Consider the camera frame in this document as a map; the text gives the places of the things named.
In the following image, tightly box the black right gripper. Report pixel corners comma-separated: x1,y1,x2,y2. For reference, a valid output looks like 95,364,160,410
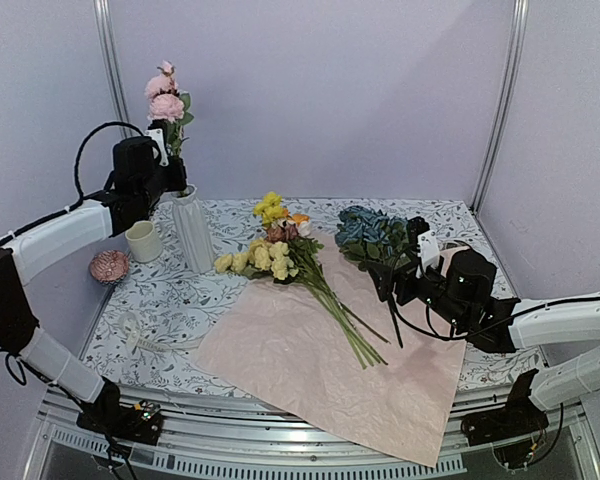
367,243,470,330

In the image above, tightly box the pink peony flower stem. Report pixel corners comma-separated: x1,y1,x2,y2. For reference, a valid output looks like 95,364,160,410
143,59,195,197

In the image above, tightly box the blue flower bunch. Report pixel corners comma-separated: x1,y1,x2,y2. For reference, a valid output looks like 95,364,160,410
335,205,416,350

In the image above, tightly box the cream printed ribbon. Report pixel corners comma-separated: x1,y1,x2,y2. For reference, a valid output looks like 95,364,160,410
118,312,204,353

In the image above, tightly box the pink flower bouquet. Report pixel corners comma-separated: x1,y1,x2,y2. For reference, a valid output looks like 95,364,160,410
214,191,387,368

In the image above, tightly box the pink wrapping paper sheet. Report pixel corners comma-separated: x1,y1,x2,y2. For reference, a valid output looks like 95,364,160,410
191,234,466,467

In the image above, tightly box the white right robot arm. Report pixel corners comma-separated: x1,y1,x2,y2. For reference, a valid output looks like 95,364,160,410
365,249,600,436

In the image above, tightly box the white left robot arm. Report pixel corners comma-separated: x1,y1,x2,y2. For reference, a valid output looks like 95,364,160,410
0,129,186,434

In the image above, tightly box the white ribbed ceramic vase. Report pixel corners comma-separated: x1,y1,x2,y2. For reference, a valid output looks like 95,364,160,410
172,184,215,274

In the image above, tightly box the cream ceramic mug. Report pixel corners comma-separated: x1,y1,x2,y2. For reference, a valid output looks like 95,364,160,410
124,220,163,264

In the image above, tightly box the pink patterned ball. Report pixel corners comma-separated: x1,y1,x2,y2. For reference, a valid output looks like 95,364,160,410
89,250,130,285

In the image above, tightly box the floral patterned tablecloth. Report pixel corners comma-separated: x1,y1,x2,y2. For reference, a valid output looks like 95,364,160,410
79,197,541,401

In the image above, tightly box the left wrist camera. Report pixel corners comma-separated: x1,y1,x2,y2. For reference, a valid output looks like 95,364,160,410
145,120,169,167

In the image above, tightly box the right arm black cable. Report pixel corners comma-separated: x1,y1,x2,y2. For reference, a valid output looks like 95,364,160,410
387,269,600,342

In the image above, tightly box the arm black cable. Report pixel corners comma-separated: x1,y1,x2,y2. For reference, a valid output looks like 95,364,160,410
0,121,146,386
387,269,600,342

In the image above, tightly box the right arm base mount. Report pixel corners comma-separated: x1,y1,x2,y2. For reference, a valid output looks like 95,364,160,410
460,368,549,446

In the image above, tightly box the right aluminium frame post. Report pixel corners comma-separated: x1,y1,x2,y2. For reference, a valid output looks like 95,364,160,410
470,0,529,217

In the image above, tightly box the aluminium frame post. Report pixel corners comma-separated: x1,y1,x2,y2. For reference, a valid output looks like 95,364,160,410
92,0,137,139
470,0,529,217

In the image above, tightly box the left aluminium frame post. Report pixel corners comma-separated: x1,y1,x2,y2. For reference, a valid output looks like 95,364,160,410
92,0,137,139

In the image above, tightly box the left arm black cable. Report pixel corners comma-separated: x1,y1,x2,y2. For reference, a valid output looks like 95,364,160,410
0,121,146,386

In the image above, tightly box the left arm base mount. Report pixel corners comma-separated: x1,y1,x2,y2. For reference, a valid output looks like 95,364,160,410
76,378,164,446

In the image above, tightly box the aluminium front rail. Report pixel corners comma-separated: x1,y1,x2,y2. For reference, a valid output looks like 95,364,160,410
24,386,600,479

